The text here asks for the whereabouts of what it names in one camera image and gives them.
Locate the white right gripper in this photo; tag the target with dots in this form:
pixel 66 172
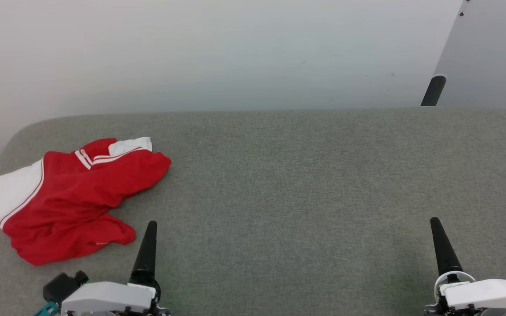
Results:
pixel 486 296

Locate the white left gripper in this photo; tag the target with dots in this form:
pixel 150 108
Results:
pixel 103 298

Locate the red and white shirt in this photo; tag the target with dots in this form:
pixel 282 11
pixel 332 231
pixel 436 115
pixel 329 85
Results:
pixel 68 197

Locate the white door panel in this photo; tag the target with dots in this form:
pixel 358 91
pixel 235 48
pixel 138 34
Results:
pixel 490 57

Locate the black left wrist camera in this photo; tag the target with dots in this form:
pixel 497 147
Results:
pixel 62 286

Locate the dark upright post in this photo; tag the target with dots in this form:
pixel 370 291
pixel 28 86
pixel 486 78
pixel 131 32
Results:
pixel 433 92

